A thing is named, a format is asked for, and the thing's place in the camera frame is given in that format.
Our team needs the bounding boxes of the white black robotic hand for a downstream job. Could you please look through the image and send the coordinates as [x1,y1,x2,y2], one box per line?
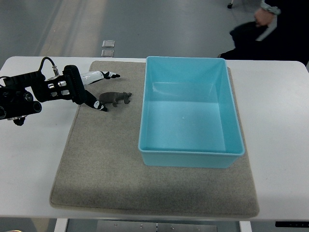
[62,65,120,112]

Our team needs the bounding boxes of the brown hippo toy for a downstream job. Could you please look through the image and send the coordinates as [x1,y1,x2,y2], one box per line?
[98,92,132,107]

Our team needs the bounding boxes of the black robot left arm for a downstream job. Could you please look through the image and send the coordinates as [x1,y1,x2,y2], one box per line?
[0,57,84,126]

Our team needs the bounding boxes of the light blue plastic box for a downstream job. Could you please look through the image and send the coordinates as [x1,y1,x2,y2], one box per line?
[138,56,245,168]

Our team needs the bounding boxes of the lower clear floor plate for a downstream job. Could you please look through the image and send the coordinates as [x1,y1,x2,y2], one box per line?
[101,49,114,58]

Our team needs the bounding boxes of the clear floor plate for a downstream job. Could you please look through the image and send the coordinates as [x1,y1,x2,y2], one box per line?
[101,49,114,58]
[102,40,115,48]

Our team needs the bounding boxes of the upper clear floor plate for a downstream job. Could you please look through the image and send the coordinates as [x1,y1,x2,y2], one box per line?
[102,40,115,48]

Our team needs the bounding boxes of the beige felt mat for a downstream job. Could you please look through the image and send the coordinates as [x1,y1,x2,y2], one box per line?
[50,61,259,218]

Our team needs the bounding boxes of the left chair caster wheel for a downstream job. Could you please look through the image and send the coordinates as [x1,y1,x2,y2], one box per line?
[227,3,233,9]

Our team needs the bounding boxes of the person in dark clothes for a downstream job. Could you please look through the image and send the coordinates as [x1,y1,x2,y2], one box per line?
[219,0,309,65]

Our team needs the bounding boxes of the black table control panel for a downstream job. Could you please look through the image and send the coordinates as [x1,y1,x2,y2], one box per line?
[275,221,309,228]

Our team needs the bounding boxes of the metal table base plate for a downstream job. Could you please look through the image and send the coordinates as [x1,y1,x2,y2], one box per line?
[96,220,218,232]

